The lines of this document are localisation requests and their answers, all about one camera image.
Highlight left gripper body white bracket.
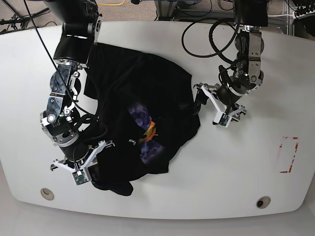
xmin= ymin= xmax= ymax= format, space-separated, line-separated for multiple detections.
xmin=193 ymin=83 xmax=246 ymax=120

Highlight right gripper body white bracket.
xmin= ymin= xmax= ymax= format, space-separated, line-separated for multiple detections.
xmin=50 ymin=140 xmax=115 ymax=173

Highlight black graphic T-shirt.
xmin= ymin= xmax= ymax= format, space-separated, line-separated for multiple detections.
xmin=84 ymin=43 xmax=200 ymax=196

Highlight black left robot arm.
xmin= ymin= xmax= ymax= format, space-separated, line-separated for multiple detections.
xmin=193 ymin=0 xmax=268 ymax=127

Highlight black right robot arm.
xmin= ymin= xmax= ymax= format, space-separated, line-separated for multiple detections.
xmin=40 ymin=0 xmax=114 ymax=185

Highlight left table grommet hole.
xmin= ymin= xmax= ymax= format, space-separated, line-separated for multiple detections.
xmin=40 ymin=188 xmax=54 ymax=201

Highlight table grommet hole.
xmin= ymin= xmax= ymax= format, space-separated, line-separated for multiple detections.
xmin=40 ymin=188 xmax=54 ymax=201
xmin=256 ymin=196 xmax=271 ymax=209

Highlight red tape rectangle marking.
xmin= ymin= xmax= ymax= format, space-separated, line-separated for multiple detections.
xmin=277 ymin=136 xmax=299 ymax=174

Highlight right table grommet hole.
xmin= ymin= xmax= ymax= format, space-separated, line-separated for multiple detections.
xmin=256 ymin=196 xmax=271 ymax=209

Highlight white power strip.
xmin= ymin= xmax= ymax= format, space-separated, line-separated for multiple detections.
xmin=293 ymin=8 xmax=315 ymax=19

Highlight black tripod legs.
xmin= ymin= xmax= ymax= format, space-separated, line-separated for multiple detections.
xmin=0 ymin=0 xmax=50 ymax=35

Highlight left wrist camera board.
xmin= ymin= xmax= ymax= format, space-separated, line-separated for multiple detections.
xmin=213 ymin=112 xmax=232 ymax=128

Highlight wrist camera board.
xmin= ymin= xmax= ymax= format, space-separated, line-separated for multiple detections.
xmin=213 ymin=112 xmax=232 ymax=128
xmin=71 ymin=170 xmax=89 ymax=186

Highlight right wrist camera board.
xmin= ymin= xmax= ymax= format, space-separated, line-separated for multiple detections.
xmin=71 ymin=170 xmax=89 ymax=186

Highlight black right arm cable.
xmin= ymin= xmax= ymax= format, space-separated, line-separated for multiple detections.
xmin=23 ymin=0 xmax=109 ymax=143

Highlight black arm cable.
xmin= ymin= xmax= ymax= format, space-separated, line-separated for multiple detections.
xmin=23 ymin=0 xmax=109 ymax=143
xmin=181 ymin=18 xmax=243 ymax=72

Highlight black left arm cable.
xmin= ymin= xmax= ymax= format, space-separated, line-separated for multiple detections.
xmin=181 ymin=18 xmax=243 ymax=72

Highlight aluminium frame stand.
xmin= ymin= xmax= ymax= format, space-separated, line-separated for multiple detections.
xmin=154 ymin=0 xmax=179 ymax=21

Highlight yellow cable on floor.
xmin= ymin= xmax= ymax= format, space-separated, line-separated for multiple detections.
xmin=97 ymin=0 xmax=126 ymax=7

